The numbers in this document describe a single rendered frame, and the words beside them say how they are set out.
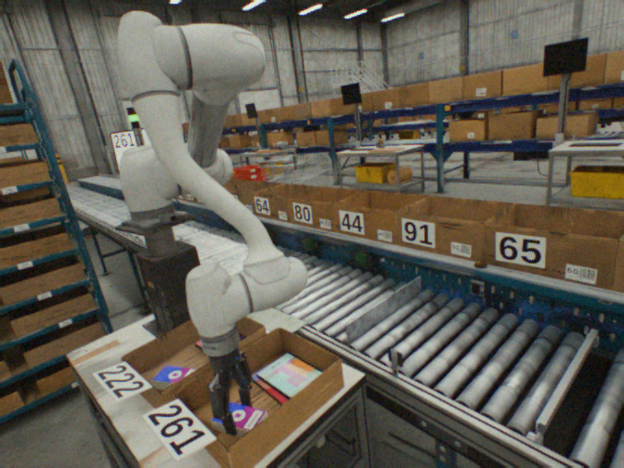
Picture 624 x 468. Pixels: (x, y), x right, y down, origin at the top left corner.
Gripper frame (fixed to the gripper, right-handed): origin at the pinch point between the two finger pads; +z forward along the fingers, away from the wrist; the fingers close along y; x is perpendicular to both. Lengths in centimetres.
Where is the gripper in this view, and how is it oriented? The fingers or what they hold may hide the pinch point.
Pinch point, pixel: (238, 412)
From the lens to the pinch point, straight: 107.9
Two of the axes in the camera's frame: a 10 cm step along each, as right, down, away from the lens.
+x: 9.1, 0.1, -4.1
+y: -3.9, 3.4, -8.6
